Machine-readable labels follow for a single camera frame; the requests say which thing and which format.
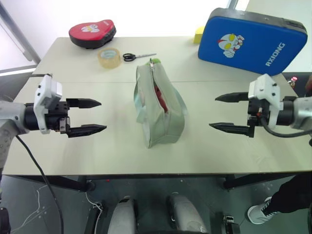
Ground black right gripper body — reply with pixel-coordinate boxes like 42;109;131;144
247;99;270;128

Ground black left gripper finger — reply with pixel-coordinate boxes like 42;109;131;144
65;124;108;139
66;98;102;109

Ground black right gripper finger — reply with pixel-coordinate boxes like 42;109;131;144
209;122;255;138
214;91;250;103

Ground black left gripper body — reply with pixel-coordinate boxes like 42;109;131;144
46;99;72;135

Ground grey-green zipper pouch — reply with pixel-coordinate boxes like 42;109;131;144
133;58;188;150

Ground dark red cloth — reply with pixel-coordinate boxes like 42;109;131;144
153;85;169;114

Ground clear packing tape roll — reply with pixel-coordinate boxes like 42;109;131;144
97;48;122;70

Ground blue cartoon kick pad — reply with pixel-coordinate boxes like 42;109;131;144
197;7;308;77

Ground yellow foam block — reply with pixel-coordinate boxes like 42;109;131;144
193;26;206;45

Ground red and black focus mitt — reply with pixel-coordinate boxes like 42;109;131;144
68;19;117;50

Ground bystander black trouser leg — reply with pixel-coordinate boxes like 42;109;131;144
267;173;312;217

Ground white sneaker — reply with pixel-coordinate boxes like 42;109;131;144
247;196;281;225

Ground grey rounded leg shell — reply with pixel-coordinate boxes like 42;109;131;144
166;192;208;234
107;196;137;234

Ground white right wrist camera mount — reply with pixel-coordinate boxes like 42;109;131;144
248;74;285;129

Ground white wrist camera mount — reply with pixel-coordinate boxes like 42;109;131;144
248;74;285;129
33;74;63;135

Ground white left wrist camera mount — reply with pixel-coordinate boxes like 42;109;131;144
33;74;63;135

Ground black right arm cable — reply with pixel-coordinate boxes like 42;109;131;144
258;114;312;138

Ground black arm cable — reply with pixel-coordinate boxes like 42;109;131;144
258;114;312;138
15;134;64;234

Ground black table frame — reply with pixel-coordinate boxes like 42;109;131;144
1;173;298;194

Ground black-handled scissors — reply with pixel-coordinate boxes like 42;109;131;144
122;52;157;62

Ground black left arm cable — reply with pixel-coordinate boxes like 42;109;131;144
15;134;64;234

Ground thin white floor cable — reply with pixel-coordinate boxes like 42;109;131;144
85;191;103;211

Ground grey window frame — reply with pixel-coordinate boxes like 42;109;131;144
0;0;41;62

